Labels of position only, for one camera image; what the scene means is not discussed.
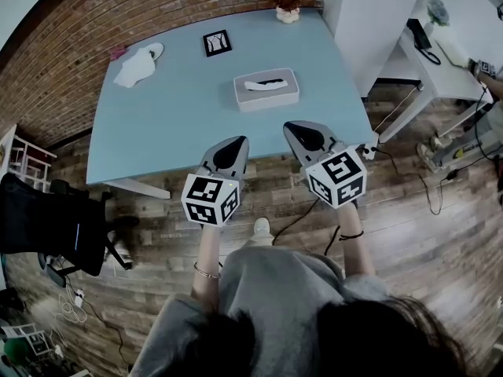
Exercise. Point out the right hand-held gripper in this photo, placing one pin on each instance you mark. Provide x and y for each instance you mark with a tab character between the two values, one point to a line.
338	179

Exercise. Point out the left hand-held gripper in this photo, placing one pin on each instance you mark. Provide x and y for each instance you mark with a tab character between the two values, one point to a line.
210	198

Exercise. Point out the white tissue box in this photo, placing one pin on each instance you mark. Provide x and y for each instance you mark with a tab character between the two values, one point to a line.
275	99

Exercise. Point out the white tissue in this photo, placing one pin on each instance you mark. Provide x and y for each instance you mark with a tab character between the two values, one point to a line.
135	69
257	86

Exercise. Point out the person's right forearm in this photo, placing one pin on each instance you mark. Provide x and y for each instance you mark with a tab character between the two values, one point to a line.
355	249

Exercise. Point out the person's left forearm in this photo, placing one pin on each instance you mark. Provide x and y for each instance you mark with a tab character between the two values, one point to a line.
207	249

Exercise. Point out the crumpled white tissue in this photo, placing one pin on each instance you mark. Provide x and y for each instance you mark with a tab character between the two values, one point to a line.
135	69

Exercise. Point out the white power strip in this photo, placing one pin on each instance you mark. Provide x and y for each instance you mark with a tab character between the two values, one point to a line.
369	150

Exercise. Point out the white shoe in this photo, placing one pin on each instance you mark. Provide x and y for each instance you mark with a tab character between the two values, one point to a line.
262	225

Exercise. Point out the beige trouser leg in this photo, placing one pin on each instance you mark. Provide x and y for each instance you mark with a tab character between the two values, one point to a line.
257	241

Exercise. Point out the white side desk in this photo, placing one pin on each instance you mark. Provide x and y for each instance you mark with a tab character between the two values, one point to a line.
436	69

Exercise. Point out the black desk telephone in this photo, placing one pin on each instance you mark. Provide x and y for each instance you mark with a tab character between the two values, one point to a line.
418	37

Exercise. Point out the grey sweatshirt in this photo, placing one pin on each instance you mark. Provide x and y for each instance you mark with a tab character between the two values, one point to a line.
271	297

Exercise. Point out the black power adapter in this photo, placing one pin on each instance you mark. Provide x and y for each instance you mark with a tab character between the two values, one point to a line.
452	175

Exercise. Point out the pink crumpled item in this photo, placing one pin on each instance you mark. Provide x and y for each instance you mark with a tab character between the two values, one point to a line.
118	52

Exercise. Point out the grey potted plant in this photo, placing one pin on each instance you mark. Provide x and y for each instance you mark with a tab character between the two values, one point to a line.
437	12

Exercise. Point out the white shelf rack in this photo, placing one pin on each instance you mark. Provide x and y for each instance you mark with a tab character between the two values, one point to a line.
33	159

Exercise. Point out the black office chair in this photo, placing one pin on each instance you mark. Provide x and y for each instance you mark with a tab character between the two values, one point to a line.
43	218

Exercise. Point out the black picture frame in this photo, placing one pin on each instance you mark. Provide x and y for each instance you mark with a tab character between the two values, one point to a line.
217	43

